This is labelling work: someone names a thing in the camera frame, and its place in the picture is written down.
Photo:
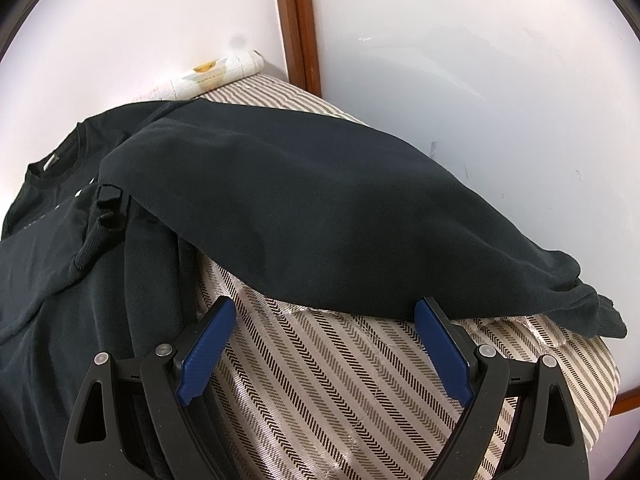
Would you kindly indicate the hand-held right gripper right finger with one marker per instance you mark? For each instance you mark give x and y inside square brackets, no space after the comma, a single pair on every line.
[442,347]

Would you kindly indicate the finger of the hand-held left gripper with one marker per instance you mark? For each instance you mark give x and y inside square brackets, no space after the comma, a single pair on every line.
[111,207]

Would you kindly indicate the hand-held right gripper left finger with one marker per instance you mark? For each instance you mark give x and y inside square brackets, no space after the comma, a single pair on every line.
[207,345]

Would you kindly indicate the black sweatshirt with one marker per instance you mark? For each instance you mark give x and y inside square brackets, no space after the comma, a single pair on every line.
[300,200]

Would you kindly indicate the striped mattress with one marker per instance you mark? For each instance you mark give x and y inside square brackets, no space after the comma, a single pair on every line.
[325,375]

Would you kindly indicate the white floral bedding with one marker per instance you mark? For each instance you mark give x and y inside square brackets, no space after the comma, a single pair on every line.
[220,72]

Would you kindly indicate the wooden bed frame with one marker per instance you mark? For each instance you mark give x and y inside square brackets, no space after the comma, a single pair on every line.
[627,399]

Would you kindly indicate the brown wooden wall trim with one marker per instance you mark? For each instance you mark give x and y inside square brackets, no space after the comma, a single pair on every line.
[302,25]

